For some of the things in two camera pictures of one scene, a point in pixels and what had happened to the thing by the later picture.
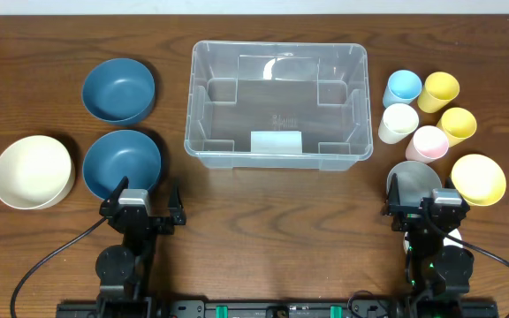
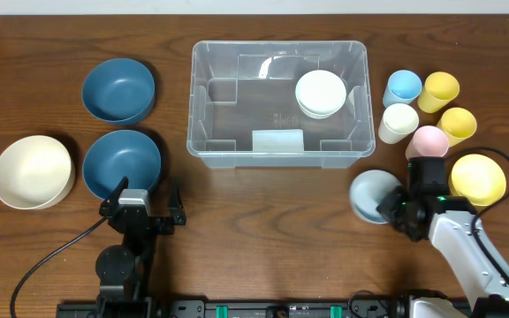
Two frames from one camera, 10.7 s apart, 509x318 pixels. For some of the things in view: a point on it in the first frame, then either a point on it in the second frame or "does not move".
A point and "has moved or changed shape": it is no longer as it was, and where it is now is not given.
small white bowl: x=447 y=242 has moved or changed shape
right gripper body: x=421 y=214 does not move
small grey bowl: x=414 y=180 has moved or changed shape
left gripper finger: x=109 y=205 does not move
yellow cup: x=439 y=88 does not move
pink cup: x=427 y=144 does not move
